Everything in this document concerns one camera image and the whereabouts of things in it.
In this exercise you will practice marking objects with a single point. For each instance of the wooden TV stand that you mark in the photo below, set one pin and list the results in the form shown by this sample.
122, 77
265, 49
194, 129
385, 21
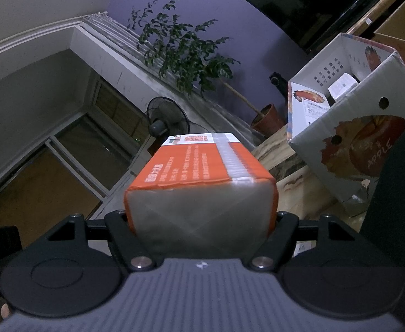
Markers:
370, 17

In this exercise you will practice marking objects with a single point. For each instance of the black standing fan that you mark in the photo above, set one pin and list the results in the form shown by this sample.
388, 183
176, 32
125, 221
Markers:
166, 118

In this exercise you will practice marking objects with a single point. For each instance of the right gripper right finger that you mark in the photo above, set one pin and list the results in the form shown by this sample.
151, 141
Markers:
279, 247

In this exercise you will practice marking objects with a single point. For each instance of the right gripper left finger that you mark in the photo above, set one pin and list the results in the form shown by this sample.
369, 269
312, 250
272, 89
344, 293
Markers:
125, 247

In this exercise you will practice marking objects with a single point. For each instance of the white table sticker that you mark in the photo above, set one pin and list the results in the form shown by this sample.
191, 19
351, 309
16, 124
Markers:
303, 246

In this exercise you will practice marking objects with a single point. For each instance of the potted ficus tree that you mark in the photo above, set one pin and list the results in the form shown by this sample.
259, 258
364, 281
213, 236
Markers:
194, 62

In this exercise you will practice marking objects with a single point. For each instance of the white apple cardboard box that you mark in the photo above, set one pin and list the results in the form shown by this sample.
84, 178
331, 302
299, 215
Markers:
345, 142

